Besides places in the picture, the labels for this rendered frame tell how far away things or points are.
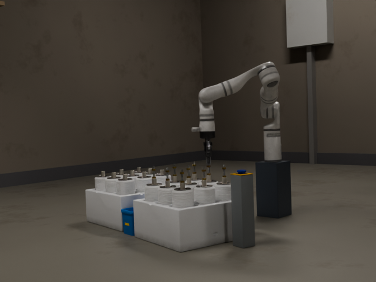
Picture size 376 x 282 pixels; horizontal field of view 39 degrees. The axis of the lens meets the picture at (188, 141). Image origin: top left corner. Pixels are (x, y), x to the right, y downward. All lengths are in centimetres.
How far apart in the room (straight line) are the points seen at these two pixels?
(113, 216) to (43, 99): 257
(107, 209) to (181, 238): 67
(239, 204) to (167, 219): 32
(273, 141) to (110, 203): 93
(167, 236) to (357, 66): 370
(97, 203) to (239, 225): 92
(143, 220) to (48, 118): 284
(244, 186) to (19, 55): 323
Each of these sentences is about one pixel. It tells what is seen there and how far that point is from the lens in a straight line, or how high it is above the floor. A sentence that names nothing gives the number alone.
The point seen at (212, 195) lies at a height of 21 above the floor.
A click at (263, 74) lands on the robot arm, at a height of 75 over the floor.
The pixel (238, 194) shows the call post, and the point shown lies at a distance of 225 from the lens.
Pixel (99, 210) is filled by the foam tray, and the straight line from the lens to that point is 288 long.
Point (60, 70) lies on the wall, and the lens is 527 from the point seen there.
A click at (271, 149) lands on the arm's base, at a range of 289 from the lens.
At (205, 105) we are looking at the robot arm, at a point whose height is 62.
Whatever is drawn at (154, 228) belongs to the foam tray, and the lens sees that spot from 239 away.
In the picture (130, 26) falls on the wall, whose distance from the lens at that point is 591.
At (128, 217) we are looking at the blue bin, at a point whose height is 9.
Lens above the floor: 57
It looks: 3 degrees down
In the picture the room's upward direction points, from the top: 2 degrees counter-clockwise
